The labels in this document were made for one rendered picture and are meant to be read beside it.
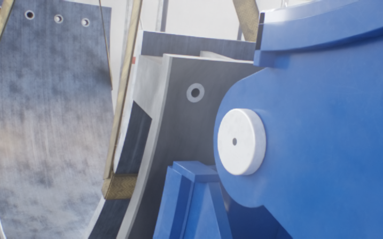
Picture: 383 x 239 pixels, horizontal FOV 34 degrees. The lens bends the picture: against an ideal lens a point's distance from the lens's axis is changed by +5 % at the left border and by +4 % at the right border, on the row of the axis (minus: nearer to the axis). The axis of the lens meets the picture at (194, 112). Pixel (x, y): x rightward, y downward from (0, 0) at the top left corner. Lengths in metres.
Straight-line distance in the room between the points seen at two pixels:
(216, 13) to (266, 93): 9.17
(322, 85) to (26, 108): 2.52
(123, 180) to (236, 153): 0.57
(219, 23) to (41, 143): 7.31
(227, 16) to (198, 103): 9.01
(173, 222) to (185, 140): 0.20
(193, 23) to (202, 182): 8.83
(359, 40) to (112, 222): 1.06
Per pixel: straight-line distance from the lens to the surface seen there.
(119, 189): 1.72
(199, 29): 10.19
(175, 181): 1.41
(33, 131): 3.37
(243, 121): 1.18
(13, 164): 3.23
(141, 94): 1.53
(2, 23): 3.30
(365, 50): 1.00
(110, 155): 1.72
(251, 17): 2.03
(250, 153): 1.16
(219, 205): 1.35
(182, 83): 1.43
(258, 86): 1.20
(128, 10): 9.23
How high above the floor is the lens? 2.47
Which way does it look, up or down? 10 degrees down
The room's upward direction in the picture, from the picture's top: 8 degrees clockwise
